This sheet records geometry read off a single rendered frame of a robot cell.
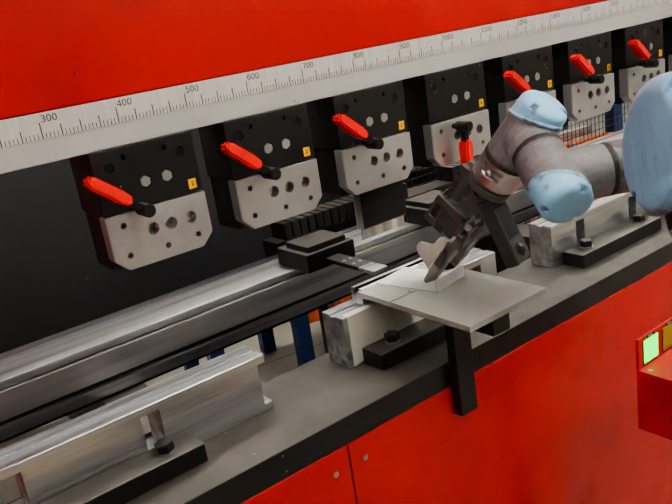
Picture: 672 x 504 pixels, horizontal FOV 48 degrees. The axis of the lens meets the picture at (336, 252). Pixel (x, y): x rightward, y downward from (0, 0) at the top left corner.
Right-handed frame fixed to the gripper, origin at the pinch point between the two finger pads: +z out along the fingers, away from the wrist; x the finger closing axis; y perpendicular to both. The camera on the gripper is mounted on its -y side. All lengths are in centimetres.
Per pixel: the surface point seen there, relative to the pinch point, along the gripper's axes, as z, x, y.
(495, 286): -4.7, -1.4, -8.2
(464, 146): -13.4, -13.4, 13.5
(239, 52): -23.3, 24.8, 36.6
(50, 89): -19, 52, 41
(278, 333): 202, -129, 82
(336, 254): 19.4, -5.2, 21.3
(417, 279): 4.3, 0.6, 2.9
